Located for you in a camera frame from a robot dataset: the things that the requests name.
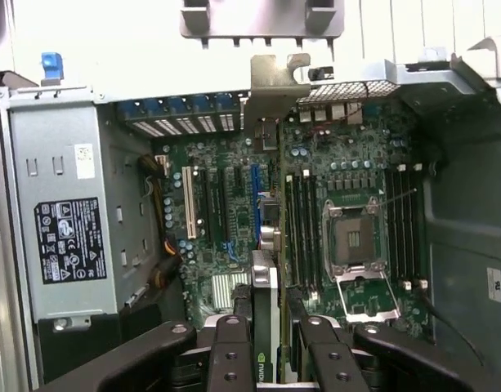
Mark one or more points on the green motherboard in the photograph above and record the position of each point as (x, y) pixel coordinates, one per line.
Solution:
(356, 143)

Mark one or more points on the grey power supply unit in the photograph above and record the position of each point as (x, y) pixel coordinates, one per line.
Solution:
(70, 163)

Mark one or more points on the blue case latch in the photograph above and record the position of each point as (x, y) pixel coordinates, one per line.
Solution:
(52, 65)

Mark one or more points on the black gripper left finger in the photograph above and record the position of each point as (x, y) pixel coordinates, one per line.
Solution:
(231, 359)

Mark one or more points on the metal socket cover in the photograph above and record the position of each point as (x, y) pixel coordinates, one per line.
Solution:
(368, 298)

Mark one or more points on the CPU socket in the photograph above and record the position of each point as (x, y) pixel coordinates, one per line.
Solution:
(356, 237)

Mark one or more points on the white expansion slot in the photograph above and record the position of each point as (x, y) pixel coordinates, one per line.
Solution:
(189, 204)

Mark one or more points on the silver chipset heatsink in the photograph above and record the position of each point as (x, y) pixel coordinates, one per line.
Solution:
(227, 290)

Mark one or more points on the grey parts rack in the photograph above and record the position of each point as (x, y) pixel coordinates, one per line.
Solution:
(258, 20)

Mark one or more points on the black expansion slot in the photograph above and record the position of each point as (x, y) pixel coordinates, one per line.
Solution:
(224, 204)

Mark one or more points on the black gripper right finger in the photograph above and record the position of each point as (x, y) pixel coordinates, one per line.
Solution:
(332, 367)

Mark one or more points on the blue expansion slot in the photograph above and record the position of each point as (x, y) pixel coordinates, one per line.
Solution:
(256, 192)

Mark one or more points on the open black PC case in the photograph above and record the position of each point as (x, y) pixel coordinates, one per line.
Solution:
(458, 228)

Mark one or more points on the thin socket locking lever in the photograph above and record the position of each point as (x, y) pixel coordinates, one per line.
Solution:
(399, 197)

